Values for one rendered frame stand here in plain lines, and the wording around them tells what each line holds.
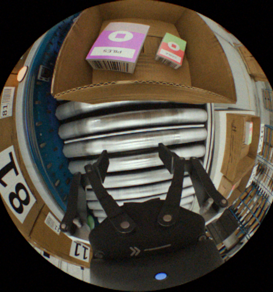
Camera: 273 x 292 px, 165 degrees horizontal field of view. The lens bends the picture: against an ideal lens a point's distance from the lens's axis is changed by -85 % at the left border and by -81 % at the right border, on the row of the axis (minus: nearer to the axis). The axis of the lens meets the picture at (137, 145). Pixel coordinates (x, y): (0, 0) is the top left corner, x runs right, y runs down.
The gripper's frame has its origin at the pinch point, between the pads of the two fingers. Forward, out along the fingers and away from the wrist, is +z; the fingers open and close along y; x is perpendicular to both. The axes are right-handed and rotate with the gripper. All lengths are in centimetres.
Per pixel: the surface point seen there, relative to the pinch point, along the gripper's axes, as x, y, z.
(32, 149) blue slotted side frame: 5.1, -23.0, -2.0
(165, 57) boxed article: 22.6, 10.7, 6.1
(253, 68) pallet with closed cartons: 167, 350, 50
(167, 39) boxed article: 30.6, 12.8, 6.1
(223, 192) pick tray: -32, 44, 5
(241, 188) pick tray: -48, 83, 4
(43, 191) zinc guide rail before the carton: -5.4, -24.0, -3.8
